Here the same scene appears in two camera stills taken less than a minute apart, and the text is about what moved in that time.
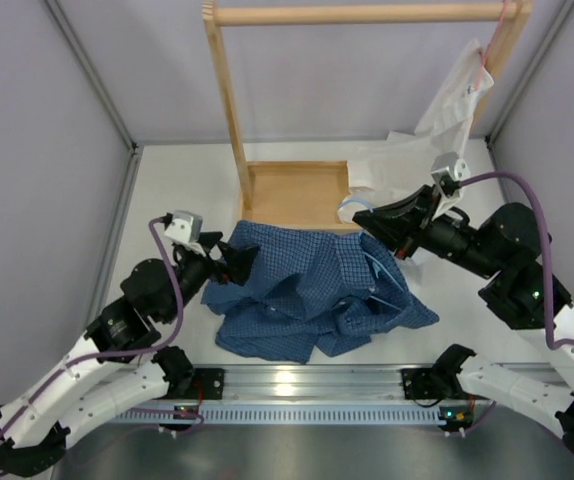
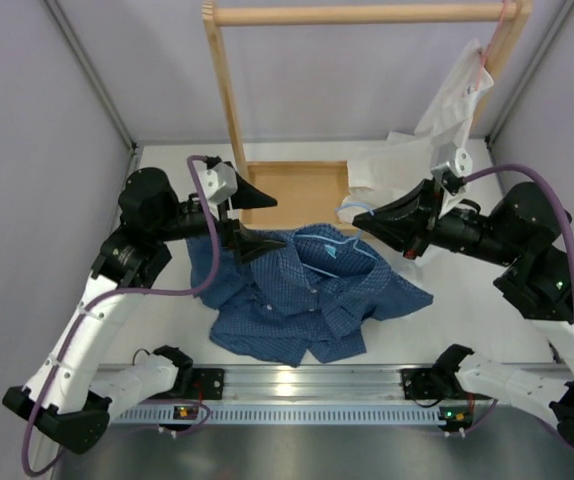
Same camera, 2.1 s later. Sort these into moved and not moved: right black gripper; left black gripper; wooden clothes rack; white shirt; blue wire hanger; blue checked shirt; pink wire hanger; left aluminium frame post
Moved: blue checked shirt; left black gripper; blue wire hanger
Not moved: pink wire hanger; right black gripper; white shirt; wooden clothes rack; left aluminium frame post
